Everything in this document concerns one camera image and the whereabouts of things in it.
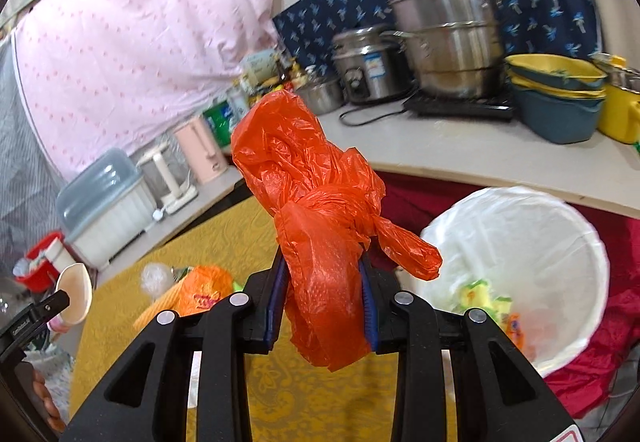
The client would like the large steel steamer pot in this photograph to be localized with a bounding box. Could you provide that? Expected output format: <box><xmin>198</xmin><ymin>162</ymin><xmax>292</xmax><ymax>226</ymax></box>
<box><xmin>380</xmin><ymin>0</ymin><xmax>517</xmax><ymax>100</ymax></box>

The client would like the yellow patterned tablecloth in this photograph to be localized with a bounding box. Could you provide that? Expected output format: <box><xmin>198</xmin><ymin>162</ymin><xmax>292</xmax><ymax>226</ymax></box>
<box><xmin>70</xmin><ymin>195</ymin><xmax>461</xmax><ymax>442</ymax></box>

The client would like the orange printed plastic packet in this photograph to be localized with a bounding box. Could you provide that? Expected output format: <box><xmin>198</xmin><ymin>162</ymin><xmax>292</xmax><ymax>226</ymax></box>
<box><xmin>177</xmin><ymin>265</ymin><xmax>236</xmax><ymax>318</ymax></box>

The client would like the plastic storage box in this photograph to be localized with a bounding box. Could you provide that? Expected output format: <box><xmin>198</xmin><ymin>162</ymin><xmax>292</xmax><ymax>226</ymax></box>
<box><xmin>56</xmin><ymin>147</ymin><xmax>157</xmax><ymax>271</ymax></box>

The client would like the green tissue pack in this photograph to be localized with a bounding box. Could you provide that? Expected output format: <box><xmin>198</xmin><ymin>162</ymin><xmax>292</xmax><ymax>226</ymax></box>
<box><xmin>202</xmin><ymin>103</ymin><xmax>242</xmax><ymax>146</ymax></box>

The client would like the dark red cloth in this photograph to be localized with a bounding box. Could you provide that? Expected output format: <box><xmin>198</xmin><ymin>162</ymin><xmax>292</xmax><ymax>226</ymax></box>
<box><xmin>370</xmin><ymin>166</ymin><xmax>640</xmax><ymax>407</ymax></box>

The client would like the pink dotted curtain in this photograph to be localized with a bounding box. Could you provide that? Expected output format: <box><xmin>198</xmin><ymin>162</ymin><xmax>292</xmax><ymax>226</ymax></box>
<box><xmin>12</xmin><ymin>0</ymin><xmax>281</xmax><ymax>179</ymax></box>

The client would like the black induction cooker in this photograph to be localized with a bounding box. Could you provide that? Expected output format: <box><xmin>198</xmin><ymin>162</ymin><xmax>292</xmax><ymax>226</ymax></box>
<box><xmin>402</xmin><ymin>90</ymin><xmax>516</xmax><ymax>124</ymax></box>

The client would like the orange foam net sleeve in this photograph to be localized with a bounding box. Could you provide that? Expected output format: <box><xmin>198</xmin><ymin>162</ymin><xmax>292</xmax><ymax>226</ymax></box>
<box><xmin>132</xmin><ymin>282</ymin><xmax>188</xmax><ymax>329</ymax></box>

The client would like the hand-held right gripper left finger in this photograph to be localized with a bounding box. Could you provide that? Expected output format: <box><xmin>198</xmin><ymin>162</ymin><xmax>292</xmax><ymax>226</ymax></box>
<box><xmin>60</xmin><ymin>247</ymin><xmax>291</xmax><ymax>442</ymax></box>

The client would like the small steel pot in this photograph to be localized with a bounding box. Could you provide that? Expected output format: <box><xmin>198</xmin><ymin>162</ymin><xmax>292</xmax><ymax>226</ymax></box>
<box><xmin>295</xmin><ymin>76</ymin><xmax>346</xmax><ymax>115</ymax></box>

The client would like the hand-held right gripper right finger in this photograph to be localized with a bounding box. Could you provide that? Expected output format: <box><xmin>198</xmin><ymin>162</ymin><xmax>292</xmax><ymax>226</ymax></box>
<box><xmin>357</xmin><ymin>258</ymin><xmax>566</xmax><ymax>442</ymax></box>

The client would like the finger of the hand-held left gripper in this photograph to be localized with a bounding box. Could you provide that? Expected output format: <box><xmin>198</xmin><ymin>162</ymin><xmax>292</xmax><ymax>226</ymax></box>
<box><xmin>29</xmin><ymin>291</ymin><xmax>70</xmax><ymax>324</ymax></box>

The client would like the yellow pot with handle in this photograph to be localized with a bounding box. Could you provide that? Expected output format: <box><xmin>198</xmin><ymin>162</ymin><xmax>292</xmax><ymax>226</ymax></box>
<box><xmin>597</xmin><ymin>72</ymin><xmax>640</xmax><ymax>144</ymax></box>

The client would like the yellow green snack packet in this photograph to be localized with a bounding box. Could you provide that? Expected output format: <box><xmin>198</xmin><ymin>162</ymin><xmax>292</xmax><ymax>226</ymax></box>
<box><xmin>452</xmin><ymin>278</ymin><xmax>512</xmax><ymax>318</ymax></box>

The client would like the bin with white liner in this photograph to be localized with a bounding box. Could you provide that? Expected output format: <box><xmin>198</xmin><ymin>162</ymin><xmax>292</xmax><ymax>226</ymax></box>
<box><xmin>419</xmin><ymin>186</ymin><xmax>611</xmax><ymax>378</ymax></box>

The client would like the clear plastic wrapper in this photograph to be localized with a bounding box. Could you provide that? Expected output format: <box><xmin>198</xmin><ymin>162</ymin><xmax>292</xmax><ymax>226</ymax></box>
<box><xmin>140</xmin><ymin>262</ymin><xmax>177</xmax><ymax>298</ymax></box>

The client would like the small orange packet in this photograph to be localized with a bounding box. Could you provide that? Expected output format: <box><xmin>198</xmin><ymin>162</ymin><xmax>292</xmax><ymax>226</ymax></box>
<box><xmin>502</xmin><ymin>312</ymin><xmax>527</xmax><ymax>341</ymax></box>

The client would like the person's left hand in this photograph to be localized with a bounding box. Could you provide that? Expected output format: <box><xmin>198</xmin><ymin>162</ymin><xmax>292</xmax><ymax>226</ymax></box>
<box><xmin>32</xmin><ymin>367</ymin><xmax>67</xmax><ymax>430</ymax></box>

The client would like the blue basin yellow inside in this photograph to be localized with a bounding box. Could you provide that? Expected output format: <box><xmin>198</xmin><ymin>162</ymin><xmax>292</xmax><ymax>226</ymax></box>
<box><xmin>504</xmin><ymin>53</ymin><xmax>609</xmax><ymax>91</ymax></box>
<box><xmin>510</xmin><ymin>85</ymin><xmax>606</xmax><ymax>146</ymax></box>
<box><xmin>507</xmin><ymin>75</ymin><xmax>607</xmax><ymax>99</ymax></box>

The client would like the white printed box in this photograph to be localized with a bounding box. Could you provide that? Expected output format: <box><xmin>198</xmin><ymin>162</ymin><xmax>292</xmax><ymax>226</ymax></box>
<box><xmin>242</xmin><ymin>50</ymin><xmax>279</xmax><ymax>81</ymax></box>

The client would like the grey mesh curtain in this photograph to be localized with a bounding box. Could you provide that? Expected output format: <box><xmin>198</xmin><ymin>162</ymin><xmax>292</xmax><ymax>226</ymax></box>
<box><xmin>0</xmin><ymin>42</ymin><xmax>67</xmax><ymax>243</ymax></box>

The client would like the red plastic basket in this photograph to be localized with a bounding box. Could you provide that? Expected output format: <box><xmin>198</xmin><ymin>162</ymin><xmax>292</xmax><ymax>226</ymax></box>
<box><xmin>14</xmin><ymin>231</ymin><xmax>67</xmax><ymax>293</ymax></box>

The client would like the steel rice cooker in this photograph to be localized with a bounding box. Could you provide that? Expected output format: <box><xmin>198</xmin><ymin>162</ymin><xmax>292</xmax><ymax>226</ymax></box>
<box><xmin>331</xmin><ymin>25</ymin><xmax>417</xmax><ymax>106</ymax></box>

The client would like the black power cable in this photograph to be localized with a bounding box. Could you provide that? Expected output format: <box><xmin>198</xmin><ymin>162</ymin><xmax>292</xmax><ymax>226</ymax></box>
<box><xmin>339</xmin><ymin>102</ymin><xmax>408</xmax><ymax>128</ymax></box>

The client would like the orange plastic bag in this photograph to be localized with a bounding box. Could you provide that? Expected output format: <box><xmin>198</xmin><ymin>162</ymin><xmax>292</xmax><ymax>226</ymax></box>
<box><xmin>231</xmin><ymin>90</ymin><xmax>443</xmax><ymax>373</ymax></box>

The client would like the white electric kettle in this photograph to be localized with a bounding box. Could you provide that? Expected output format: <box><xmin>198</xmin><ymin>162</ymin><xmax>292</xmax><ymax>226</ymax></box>
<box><xmin>136</xmin><ymin>142</ymin><xmax>199</xmax><ymax>216</ymax></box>

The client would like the pink electric kettle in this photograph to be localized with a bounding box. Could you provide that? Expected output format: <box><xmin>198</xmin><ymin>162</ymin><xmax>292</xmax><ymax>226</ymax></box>
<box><xmin>172</xmin><ymin>115</ymin><xmax>229</xmax><ymax>185</ymax></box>

